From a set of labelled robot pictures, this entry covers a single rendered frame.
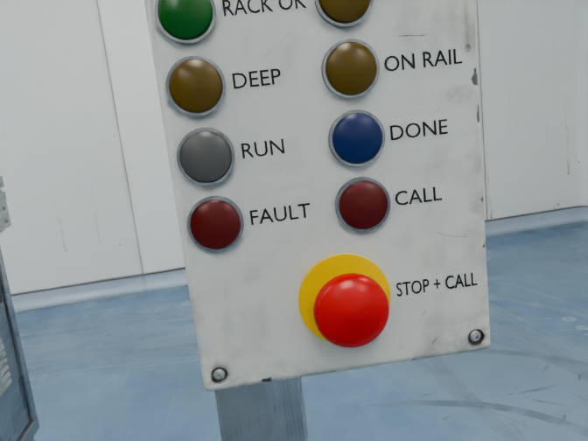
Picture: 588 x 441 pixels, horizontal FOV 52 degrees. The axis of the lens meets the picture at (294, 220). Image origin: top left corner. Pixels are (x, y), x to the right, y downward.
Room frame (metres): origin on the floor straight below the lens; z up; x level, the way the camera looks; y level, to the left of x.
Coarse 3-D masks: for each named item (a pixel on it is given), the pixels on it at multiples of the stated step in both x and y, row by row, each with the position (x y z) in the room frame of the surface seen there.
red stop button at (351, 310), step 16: (336, 288) 0.30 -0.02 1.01; (352, 288) 0.30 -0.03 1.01; (368, 288) 0.30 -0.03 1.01; (320, 304) 0.30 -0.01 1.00; (336, 304) 0.30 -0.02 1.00; (352, 304) 0.30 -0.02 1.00; (368, 304) 0.30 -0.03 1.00; (384, 304) 0.30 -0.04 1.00; (320, 320) 0.30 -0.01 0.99; (336, 320) 0.30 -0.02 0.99; (352, 320) 0.30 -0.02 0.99; (368, 320) 0.30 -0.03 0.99; (384, 320) 0.30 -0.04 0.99; (336, 336) 0.30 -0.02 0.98; (352, 336) 0.30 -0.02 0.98; (368, 336) 0.30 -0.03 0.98
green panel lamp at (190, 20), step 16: (160, 0) 0.31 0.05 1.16; (176, 0) 0.31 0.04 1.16; (192, 0) 0.31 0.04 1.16; (208, 0) 0.32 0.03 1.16; (160, 16) 0.31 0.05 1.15; (176, 16) 0.31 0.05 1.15; (192, 16) 0.31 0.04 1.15; (208, 16) 0.31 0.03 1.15; (176, 32) 0.31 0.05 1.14; (192, 32) 0.31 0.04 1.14
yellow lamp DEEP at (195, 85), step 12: (192, 60) 0.31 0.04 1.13; (204, 60) 0.32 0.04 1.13; (180, 72) 0.31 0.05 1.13; (192, 72) 0.31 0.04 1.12; (204, 72) 0.31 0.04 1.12; (216, 72) 0.31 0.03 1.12; (180, 84) 0.31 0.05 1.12; (192, 84) 0.31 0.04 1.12; (204, 84) 0.31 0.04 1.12; (216, 84) 0.31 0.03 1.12; (180, 96) 0.31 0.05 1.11; (192, 96) 0.31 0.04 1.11; (204, 96) 0.31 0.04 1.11; (216, 96) 0.31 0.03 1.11; (192, 108) 0.31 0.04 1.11; (204, 108) 0.31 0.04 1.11
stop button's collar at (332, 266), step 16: (336, 256) 0.32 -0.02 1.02; (352, 256) 0.32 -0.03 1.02; (320, 272) 0.32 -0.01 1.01; (336, 272) 0.32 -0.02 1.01; (352, 272) 0.32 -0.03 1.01; (368, 272) 0.32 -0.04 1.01; (304, 288) 0.32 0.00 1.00; (320, 288) 0.32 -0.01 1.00; (384, 288) 0.32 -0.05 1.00; (448, 288) 0.33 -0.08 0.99; (304, 304) 0.32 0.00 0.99; (304, 320) 0.32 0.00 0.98; (320, 336) 0.32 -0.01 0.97
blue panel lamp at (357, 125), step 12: (348, 120) 0.32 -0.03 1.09; (360, 120) 0.32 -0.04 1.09; (372, 120) 0.32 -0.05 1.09; (336, 132) 0.32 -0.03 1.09; (348, 132) 0.32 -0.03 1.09; (360, 132) 0.32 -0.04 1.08; (372, 132) 0.32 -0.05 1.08; (336, 144) 0.32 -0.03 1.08; (348, 144) 0.32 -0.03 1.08; (360, 144) 0.32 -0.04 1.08; (372, 144) 0.32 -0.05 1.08; (348, 156) 0.32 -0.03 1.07; (360, 156) 0.32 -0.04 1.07; (372, 156) 0.32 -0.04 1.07
